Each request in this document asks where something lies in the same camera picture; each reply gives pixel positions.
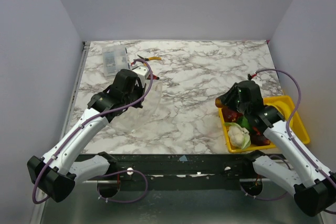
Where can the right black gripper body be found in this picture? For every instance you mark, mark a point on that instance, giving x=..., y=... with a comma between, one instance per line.
x=228, y=98

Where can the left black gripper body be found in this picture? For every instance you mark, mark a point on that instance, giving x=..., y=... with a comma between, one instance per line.
x=138, y=92

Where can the orange brown toy mango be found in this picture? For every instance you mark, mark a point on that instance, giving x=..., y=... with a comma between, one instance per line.
x=219, y=103

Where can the clear zip top bag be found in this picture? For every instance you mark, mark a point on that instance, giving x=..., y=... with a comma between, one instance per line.
x=133, y=119

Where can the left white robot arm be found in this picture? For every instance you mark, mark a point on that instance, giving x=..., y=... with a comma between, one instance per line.
x=57, y=172

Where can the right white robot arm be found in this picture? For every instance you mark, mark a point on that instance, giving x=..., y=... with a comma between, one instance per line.
x=310, y=183

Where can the green toy pepper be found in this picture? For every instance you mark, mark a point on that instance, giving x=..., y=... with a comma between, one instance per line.
x=243, y=122

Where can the dark red toy fruit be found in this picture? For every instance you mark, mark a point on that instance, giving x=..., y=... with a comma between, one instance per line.
x=230, y=115

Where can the clear plastic parts box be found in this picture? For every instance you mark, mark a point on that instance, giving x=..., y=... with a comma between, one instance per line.
x=115, y=58

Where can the white toy cauliflower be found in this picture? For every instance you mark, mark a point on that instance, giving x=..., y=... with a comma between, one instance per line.
x=239, y=137

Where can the dark maroon toy beet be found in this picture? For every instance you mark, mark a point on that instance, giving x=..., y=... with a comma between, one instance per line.
x=259, y=140

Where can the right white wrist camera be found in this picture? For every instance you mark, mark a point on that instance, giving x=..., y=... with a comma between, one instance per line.
x=254, y=77

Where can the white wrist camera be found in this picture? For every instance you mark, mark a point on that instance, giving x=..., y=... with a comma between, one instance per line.
x=142, y=72
x=254, y=77

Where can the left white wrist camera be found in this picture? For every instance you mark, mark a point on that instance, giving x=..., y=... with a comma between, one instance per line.
x=142, y=72

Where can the yellow handled pliers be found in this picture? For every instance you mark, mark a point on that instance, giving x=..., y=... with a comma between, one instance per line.
x=136, y=64

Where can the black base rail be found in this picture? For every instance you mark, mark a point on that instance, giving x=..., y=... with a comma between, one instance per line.
x=179, y=171

